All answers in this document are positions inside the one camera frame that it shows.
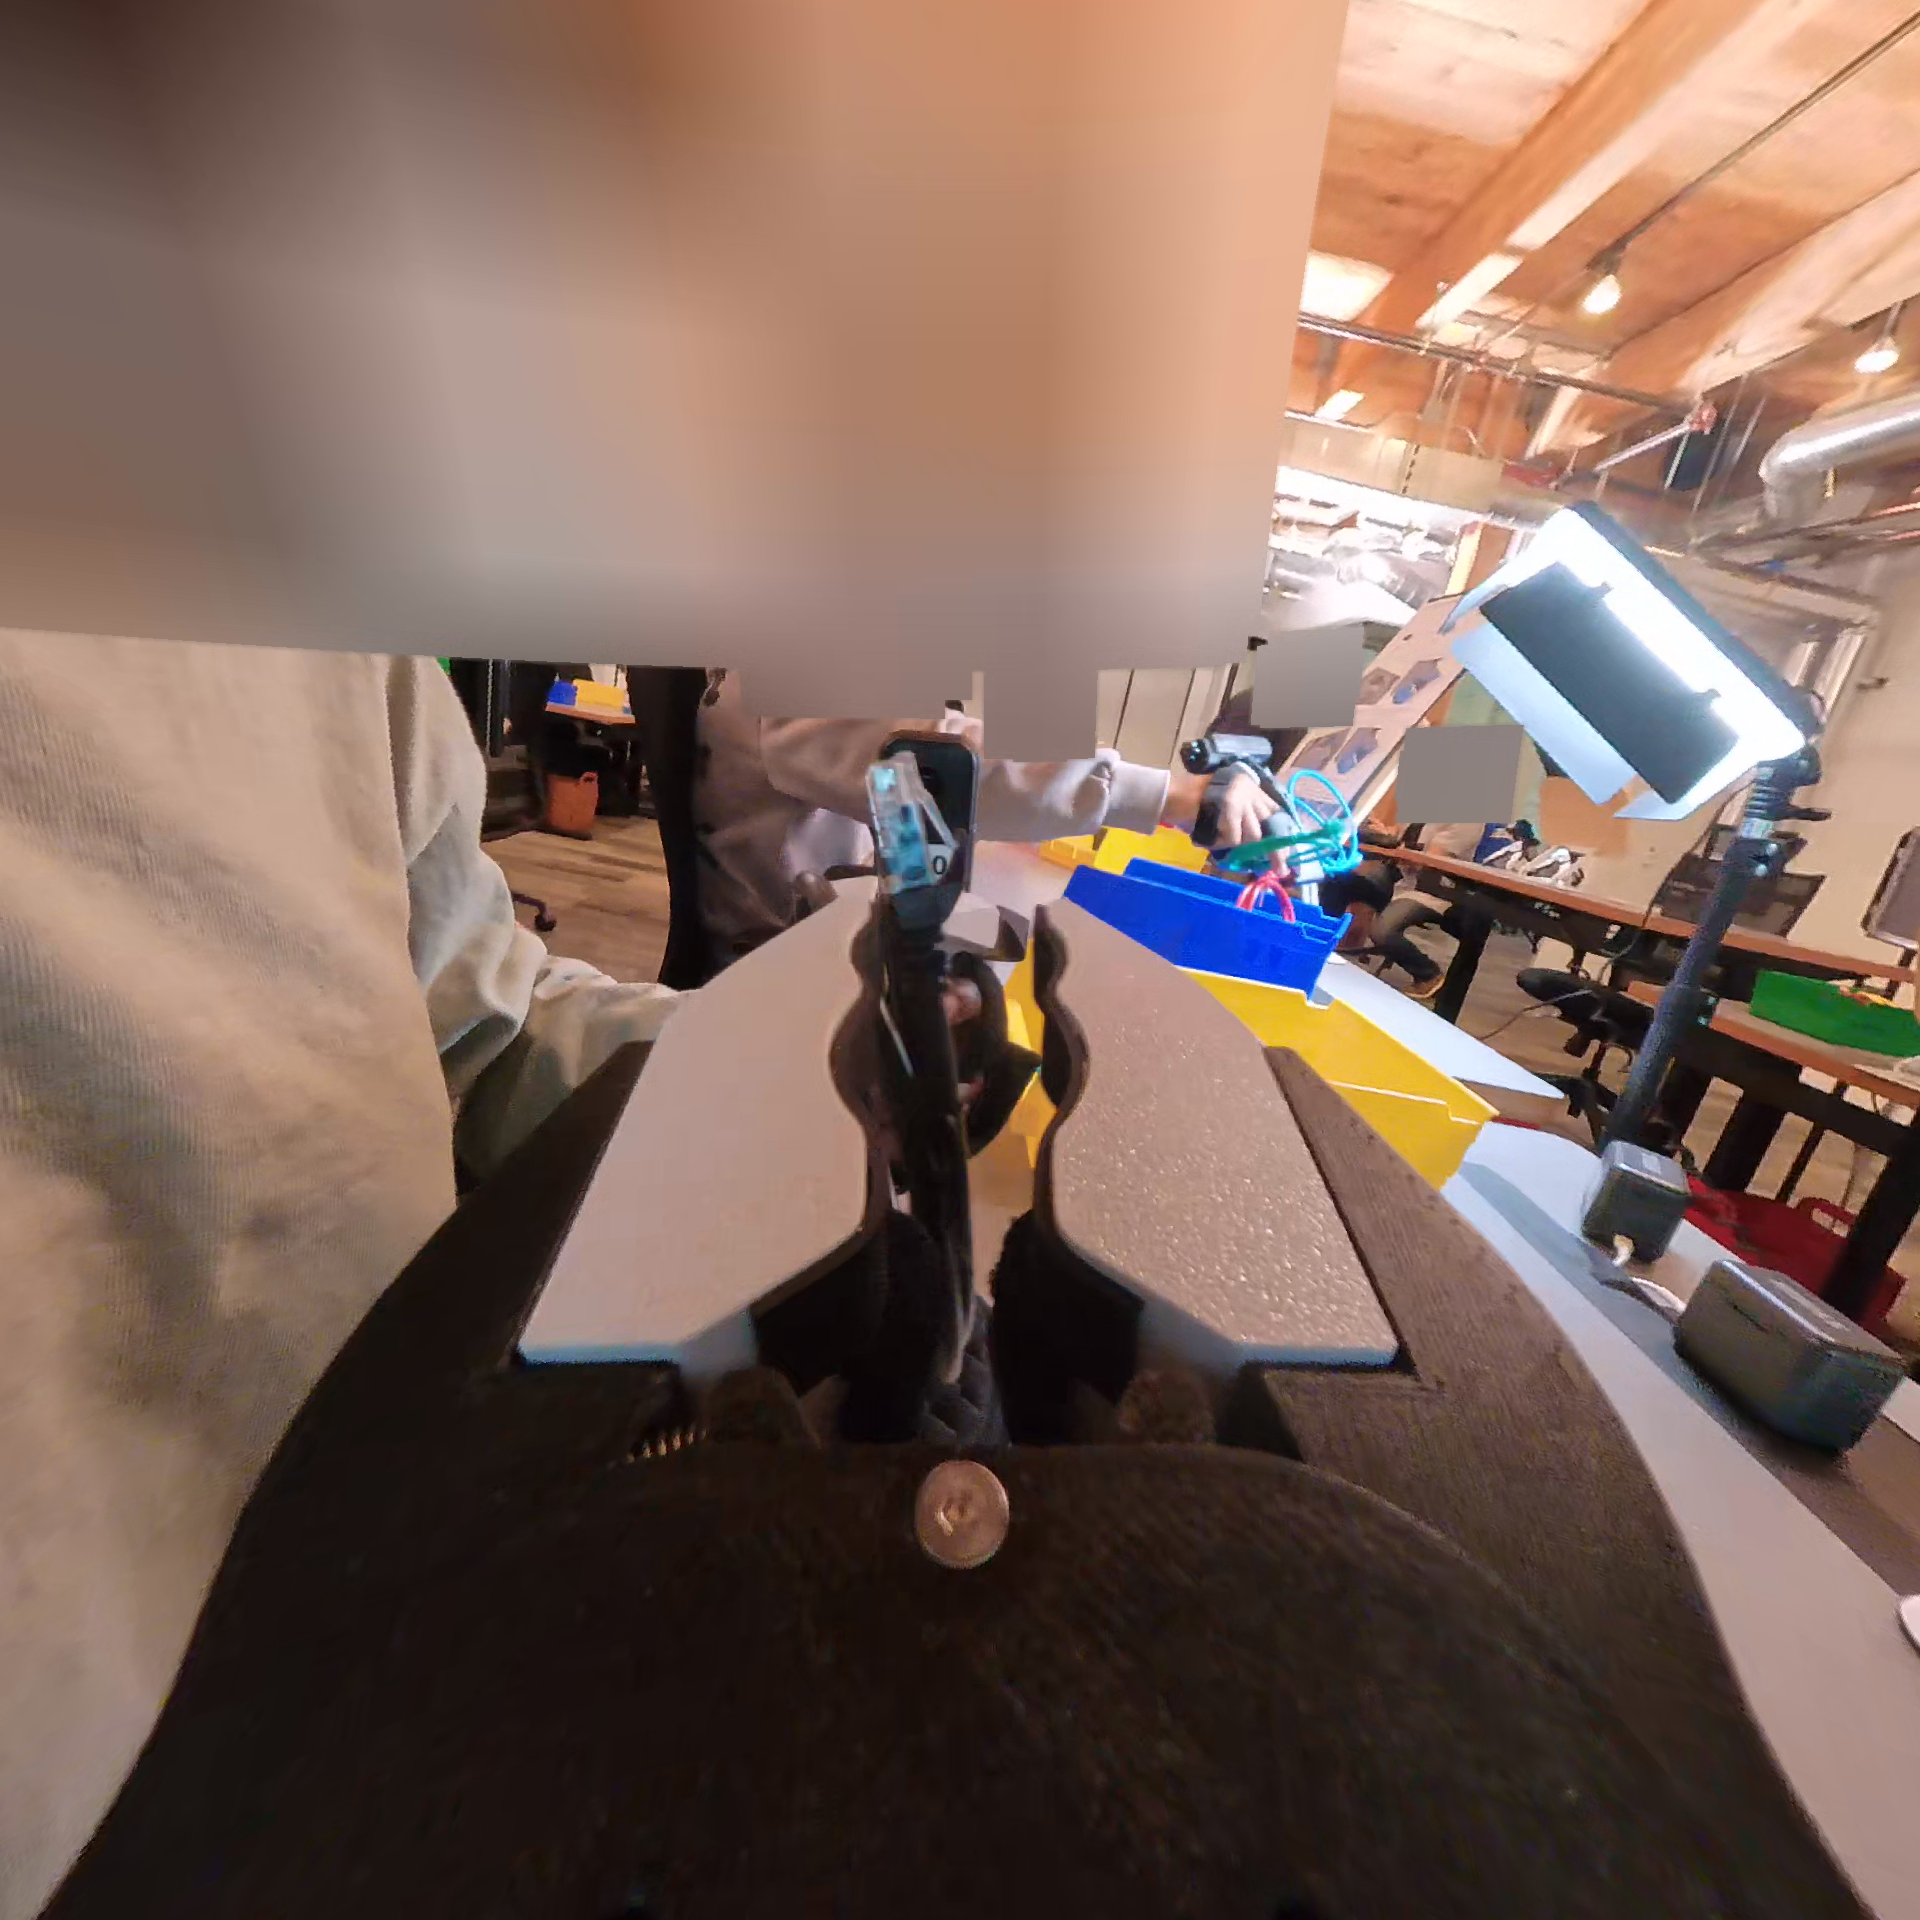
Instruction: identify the silver ventilation duct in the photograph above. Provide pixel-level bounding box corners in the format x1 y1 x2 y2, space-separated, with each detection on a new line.
1756 394 1920 522

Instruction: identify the wooden office table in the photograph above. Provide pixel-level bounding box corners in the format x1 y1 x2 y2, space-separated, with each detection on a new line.
1357 842 1920 1324

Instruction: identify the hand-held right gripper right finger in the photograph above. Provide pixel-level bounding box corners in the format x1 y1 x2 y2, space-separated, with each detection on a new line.
1027 900 1407 1373

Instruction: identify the person's beige sweater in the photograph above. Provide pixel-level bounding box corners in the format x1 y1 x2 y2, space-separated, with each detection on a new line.
0 632 686 1920

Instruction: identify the dark grey power adapter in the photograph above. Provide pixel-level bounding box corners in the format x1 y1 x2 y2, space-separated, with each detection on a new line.
1580 1138 1702 1267

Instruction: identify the green plastic bin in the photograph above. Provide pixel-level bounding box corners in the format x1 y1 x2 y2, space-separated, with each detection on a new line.
1745 966 1920 1061

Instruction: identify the coloured cable bundle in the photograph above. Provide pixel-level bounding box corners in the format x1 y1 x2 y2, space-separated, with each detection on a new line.
1216 769 1363 919

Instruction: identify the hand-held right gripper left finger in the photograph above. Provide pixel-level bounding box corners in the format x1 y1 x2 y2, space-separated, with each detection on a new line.
513 881 902 1371

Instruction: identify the grey desk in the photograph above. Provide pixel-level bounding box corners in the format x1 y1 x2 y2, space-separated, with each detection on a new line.
959 842 1920 1920

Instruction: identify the yellow plastic bin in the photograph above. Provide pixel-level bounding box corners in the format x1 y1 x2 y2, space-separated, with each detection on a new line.
1001 958 1502 1189
1042 824 1211 879

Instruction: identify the blue plastic bin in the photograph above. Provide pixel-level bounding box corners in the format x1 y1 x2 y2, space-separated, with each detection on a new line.
1063 858 1352 1009

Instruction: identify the light panel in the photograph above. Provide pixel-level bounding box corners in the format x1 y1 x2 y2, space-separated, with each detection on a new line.
1444 500 1823 824

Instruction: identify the black ethernet cable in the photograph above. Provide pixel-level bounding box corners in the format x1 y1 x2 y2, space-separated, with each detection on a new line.
862 744 998 1439

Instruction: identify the grey power box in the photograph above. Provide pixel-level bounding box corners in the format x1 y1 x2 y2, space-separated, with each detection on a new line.
1672 1256 1910 1453

